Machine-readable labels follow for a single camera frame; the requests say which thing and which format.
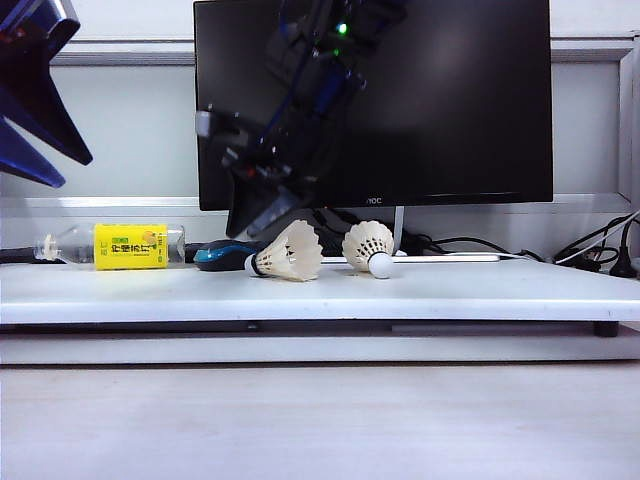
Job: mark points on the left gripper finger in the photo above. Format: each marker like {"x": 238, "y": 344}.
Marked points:
{"x": 25, "y": 155}
{"x": 40, "y": 105}

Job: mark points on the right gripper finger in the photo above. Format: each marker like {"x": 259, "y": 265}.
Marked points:
{"x": 242, "y": 200}
{"x": 277, "y": 207}

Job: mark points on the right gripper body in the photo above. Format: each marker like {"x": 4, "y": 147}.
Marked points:
{"x": 290, "y": 120}

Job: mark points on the black computer monitor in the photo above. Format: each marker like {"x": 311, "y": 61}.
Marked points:
{"x": 475, "y": 125}

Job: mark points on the white raised desk board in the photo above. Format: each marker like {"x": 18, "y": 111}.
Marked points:
{"x": 320, "y": 300}

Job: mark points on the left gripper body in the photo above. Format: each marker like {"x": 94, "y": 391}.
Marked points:
{"x": 35, "y": 25}

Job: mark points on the clear bottle yellow label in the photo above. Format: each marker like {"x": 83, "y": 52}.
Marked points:
{"x": 130, "y": 247}

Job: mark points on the blue black computer mouse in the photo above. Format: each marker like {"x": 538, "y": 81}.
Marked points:
{"x": 220, "y": 255}

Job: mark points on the black power plug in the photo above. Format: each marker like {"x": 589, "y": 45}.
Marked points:
{"x": 622, "y": 267}

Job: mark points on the white feather shuttlecock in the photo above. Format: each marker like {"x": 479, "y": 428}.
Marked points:
{"x": 365, "y": 245}
{"x": 295, "y": 255}

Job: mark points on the black power strip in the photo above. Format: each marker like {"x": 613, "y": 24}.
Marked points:
{"x": 332, "y": 245}

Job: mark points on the black flat strip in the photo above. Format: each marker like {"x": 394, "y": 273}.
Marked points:
{"x": 15, "y": 256}

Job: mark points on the silver monitor stand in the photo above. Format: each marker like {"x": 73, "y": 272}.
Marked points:
{"x": 450, "y": 258}

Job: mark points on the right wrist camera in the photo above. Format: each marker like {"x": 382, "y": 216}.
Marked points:
{"x": 204, "y": 124}

